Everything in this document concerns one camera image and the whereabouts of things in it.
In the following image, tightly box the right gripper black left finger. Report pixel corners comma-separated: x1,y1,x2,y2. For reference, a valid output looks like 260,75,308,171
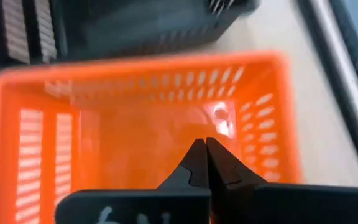
54,138,211,224

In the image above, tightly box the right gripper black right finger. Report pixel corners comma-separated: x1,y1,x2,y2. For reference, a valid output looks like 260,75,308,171
206,136,358,224

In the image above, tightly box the orange plastic slotted basket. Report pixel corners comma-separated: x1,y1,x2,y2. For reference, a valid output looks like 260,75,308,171
0,51,304,224

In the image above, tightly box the black plastic slotted basket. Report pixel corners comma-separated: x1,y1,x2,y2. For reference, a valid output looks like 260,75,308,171
0,0,260,74

